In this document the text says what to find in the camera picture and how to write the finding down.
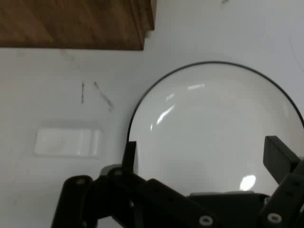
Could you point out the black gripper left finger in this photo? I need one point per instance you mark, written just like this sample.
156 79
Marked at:
123 194

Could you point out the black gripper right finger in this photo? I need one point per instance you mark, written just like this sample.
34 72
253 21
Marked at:
278 156

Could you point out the white plate with black rim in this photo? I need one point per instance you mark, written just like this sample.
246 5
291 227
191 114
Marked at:
209 133

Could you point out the small white rectangular block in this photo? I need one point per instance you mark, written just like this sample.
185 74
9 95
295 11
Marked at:
66 142

